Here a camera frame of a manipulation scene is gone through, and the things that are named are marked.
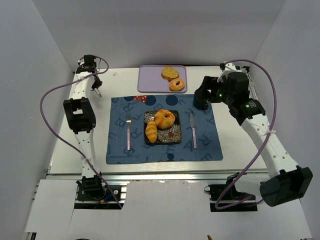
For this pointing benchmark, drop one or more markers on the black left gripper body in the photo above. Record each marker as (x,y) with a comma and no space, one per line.
(96,84)

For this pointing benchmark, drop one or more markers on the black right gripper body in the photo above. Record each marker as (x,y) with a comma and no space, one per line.
(201,94)

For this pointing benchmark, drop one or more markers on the striped orange bread roll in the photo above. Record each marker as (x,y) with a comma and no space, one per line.
(151,131)

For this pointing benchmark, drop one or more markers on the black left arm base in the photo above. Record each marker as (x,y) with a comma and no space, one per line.
(93,194)

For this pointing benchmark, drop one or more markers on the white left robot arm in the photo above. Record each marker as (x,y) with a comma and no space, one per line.
(80,114)

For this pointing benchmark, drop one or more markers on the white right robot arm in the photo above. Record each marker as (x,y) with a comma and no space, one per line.
(286,180)

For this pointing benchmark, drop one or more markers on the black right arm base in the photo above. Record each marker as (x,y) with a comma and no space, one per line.
(232,196)

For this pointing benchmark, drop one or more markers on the brown bread slice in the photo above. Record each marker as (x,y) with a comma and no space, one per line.
(169,73)

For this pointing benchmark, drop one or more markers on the dark green mug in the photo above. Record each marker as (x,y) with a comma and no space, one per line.
(201,99)

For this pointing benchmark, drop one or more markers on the sugared orange donut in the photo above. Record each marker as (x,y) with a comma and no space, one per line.
(177,85)

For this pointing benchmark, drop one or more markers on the black floral square plate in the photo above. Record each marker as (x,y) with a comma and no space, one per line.
(172,134)

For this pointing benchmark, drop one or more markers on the blue patterned placemat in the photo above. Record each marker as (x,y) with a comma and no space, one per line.
(207,139)

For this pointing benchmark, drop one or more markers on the lilac plastic tray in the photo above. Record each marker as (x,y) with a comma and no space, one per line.
(151,81)

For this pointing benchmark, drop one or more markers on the knife with pink handle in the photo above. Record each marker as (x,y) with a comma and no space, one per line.
(192,125)

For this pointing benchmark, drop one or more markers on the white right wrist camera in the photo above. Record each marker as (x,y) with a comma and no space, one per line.
(227,68)

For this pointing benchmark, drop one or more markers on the fork with pink handle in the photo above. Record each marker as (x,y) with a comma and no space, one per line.
(128,122)

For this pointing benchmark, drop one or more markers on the aluminium front frame rail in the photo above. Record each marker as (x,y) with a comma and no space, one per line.
(211,176)

